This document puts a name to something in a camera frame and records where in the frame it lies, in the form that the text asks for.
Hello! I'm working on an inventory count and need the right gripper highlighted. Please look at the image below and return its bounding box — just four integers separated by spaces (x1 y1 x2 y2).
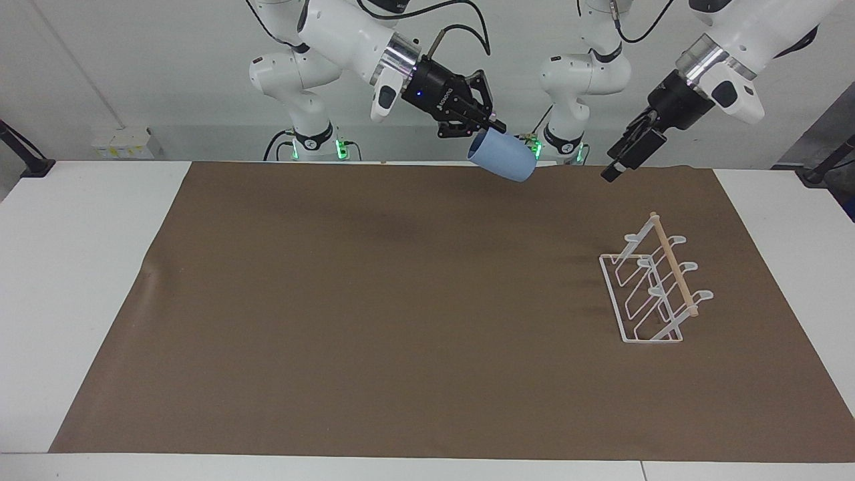
401 56 507 140

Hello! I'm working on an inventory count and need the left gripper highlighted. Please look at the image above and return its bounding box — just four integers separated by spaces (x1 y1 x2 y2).
601 69 715 183

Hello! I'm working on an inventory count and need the white wire cup holder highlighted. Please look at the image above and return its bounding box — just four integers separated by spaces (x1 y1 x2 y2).
599 212 714 344

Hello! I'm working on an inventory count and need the light blue cup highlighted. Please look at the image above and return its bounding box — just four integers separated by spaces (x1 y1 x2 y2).
466 127 538 183

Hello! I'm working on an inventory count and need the black stand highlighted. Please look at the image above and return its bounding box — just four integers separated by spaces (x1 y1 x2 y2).
795 134 855 187
0 120 56 178

